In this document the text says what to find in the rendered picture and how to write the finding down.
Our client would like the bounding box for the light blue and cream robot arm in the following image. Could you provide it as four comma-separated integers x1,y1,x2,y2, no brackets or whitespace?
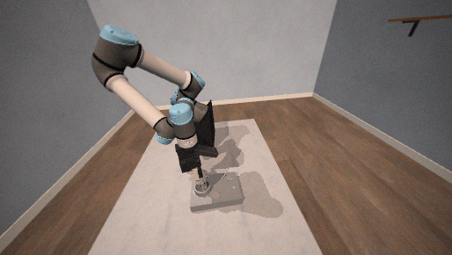
91,25,208,149

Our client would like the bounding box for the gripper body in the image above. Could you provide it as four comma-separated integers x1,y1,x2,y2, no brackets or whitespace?
175,142,201,173

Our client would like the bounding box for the grey toothed gear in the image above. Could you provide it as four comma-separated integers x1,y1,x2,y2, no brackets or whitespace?
194,171,208,185

